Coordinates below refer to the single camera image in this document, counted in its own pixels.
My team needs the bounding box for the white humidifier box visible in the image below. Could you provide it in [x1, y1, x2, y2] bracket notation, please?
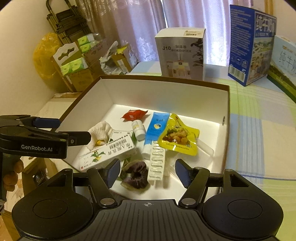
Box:
[155, 28, 206, 80]

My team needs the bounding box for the green white medicine box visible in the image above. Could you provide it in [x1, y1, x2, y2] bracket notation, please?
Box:
[107, 131, 138, 187]

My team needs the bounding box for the yellow plastic bag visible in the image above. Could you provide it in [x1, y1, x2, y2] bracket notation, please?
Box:
[33, 32, 61, 81]

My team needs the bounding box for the green white milk box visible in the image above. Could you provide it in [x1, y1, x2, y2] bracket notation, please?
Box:
[267, 35, 296, 102]

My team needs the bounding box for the long white ointment box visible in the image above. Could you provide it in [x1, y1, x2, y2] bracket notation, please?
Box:
[78, 137, 137, 172]

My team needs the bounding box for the checkered bed sheet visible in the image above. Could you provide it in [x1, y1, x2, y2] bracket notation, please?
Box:
[127, 61, 296, 239]

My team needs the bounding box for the open cardboard box clutter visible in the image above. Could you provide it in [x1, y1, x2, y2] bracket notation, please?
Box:
[99, 41, 138, 75]

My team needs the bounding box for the red snack packet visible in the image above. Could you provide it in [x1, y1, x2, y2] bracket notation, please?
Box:
[122, 109, 148, 121]

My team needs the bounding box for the cardboard box with tissues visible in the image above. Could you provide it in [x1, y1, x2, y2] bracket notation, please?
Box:
[51, 33, 108, 92]

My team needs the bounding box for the blue white cream tube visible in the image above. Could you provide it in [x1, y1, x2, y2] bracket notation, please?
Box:
[142, 112, 170, 160]

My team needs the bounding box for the pink lace curtain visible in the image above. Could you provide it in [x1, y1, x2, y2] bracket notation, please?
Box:
[76, 0, 253, 66]

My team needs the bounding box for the blue milk carton box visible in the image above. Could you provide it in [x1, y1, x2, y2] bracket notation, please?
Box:
[228, 4, 277, 86]

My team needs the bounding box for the yellow snack pouch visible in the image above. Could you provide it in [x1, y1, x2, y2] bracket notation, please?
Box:
[158, 113, 200, 156]

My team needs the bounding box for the clear plastic tray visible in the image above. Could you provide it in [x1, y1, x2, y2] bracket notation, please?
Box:
[165, 139, 214, 177]

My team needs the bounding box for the brown cardboard storage box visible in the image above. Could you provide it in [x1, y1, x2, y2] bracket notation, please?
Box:
[59, 75, 230, 200]

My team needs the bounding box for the beige embroidered cover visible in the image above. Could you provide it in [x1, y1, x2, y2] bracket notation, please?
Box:
[0, 92, 82, 209]

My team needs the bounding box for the small white pill bottle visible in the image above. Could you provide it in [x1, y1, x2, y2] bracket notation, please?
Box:
[132, 120, 145, 141]

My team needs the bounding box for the white rolled cloth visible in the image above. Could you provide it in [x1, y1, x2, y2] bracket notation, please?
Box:
[87, 121, 113, 150]

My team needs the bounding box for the left hand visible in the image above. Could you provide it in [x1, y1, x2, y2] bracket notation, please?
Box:
[3, 160, 24, 192]

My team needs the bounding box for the black folding ladder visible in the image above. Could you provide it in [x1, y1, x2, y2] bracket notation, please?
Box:
[46, 0, 91, 45]

